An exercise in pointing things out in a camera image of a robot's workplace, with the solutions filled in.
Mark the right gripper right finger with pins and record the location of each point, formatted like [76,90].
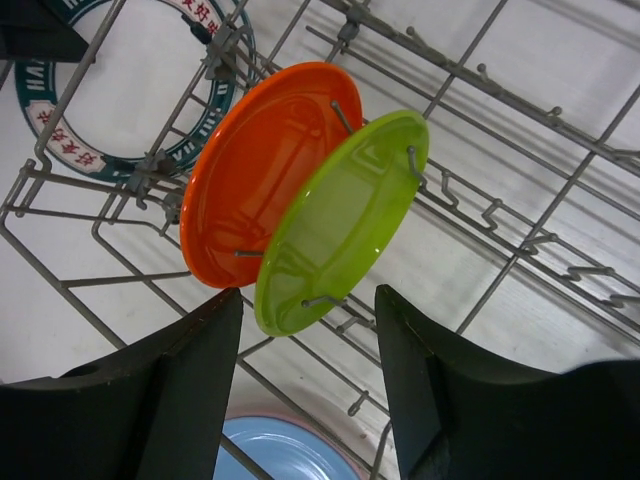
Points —
[459,411]

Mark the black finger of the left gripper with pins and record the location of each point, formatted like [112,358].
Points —
[36,30]

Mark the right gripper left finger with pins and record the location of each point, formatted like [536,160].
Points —
[151,410]

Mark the light blue plastic plate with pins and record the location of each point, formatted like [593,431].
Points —
[284,450]

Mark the lime green plastic plate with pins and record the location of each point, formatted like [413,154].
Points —
[340,222]

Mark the orange plastic plate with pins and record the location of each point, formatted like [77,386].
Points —
[252,167]

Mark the grey wire dish rack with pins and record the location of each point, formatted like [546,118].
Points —
[523,237]

